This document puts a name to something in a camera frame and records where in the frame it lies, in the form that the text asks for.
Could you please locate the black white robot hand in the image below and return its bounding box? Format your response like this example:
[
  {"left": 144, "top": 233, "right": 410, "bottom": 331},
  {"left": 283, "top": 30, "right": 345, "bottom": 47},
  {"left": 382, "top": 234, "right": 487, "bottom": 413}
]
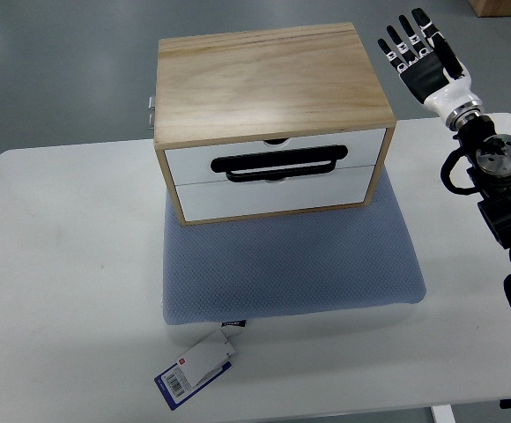
[{"left": 378, "top": 8, "right": 484, "bottom": 131}]

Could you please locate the white top drawer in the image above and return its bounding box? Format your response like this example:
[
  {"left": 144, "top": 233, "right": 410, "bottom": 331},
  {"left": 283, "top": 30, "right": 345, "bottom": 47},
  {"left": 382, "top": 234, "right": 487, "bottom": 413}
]
[{"left": 165, "top": 129, "right": 386, "bottom": 185}]

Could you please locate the white drawer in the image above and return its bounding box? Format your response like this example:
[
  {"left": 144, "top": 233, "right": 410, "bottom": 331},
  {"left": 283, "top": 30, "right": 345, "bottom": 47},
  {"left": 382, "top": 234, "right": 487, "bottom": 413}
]
[
  {"left": 165, "top": 129, "right": 386, "bottom": 185},
  {"left": 176, "top": 166, "right": 374, "bottom": 222}
]

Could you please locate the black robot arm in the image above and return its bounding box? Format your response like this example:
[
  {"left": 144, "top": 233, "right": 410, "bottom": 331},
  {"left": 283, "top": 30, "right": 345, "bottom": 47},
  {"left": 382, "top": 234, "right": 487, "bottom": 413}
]
[{"left": 440, "top": 109, "right": 511, "bottom": 263}]

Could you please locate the white bottom drawer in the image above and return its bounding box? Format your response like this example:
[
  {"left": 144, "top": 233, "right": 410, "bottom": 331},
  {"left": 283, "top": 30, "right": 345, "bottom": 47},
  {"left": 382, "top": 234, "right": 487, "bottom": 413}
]
[{"left": 176, "top": 166, "right": 374, "bottom": 222}]

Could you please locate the wooden drawer cabinet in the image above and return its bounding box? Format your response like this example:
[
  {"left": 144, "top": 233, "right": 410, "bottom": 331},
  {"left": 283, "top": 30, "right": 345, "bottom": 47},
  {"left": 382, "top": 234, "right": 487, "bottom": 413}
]
[{"left": 154, "top": 23, "right": 396, "bottom": 226}]

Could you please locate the cardboard box corner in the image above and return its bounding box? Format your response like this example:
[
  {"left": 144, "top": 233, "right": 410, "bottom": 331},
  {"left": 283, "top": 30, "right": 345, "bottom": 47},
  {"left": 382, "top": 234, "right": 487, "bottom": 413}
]
[{"left": 469, "top": 0, "right": 511, "bottom": 18}]

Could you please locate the blue mesh cushion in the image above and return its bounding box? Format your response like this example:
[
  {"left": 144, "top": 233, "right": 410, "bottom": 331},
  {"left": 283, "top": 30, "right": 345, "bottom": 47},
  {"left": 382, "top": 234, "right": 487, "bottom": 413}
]
[{"left": 161, "top": 174, "right": 426, "bottom": 325}]

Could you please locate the white table leg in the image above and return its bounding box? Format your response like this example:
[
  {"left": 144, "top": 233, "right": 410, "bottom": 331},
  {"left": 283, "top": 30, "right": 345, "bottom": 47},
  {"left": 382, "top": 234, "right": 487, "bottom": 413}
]
[{"left": 431, "top": 404, "right": 456, "bottom": 423}]

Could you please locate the white blue price tag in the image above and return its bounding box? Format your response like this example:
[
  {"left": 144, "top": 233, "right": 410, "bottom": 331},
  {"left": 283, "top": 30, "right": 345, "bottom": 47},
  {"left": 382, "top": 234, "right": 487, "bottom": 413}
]
[{"left": 154, "top": 329, "right": 235, "bottom": 411}]

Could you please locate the metal bracket behind cabinet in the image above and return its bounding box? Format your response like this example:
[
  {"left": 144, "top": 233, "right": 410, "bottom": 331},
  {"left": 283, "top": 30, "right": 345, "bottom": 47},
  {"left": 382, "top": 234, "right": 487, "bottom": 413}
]
[{"left": 147, "top": 95, "right": 156, "bottom": 130}]

